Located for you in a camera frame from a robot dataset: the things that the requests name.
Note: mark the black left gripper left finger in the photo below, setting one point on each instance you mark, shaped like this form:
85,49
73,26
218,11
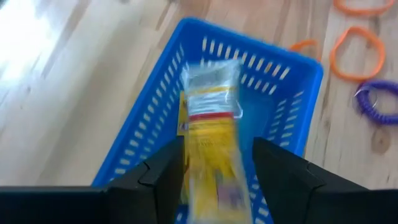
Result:
149,193

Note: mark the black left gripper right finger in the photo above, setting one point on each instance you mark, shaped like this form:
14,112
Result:
295,193

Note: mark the yellow crayon box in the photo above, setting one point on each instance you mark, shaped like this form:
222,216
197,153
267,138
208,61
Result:
183,118
214,146

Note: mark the blue plastic basket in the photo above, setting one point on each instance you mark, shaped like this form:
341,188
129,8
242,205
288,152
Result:
258,115

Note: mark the purple coil wristband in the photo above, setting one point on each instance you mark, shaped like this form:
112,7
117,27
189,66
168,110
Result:
365,109

